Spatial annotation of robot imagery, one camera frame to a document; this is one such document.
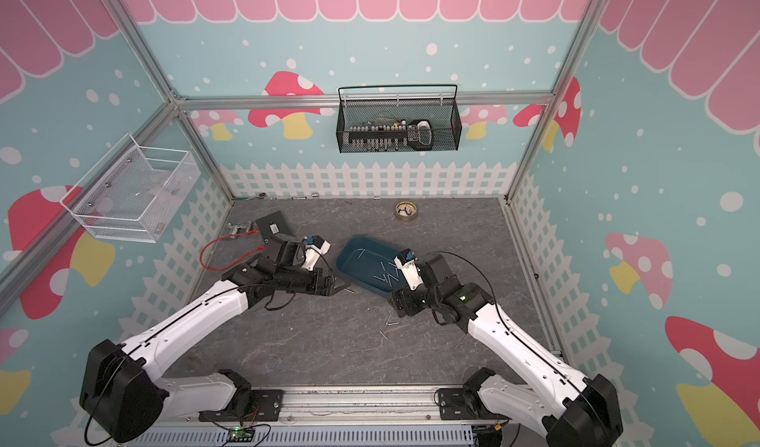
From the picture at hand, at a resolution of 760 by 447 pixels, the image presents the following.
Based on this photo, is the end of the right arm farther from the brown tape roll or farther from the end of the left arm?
the brown tape roll

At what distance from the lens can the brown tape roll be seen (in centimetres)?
117

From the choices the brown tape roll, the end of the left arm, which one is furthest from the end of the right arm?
the brown tape roll
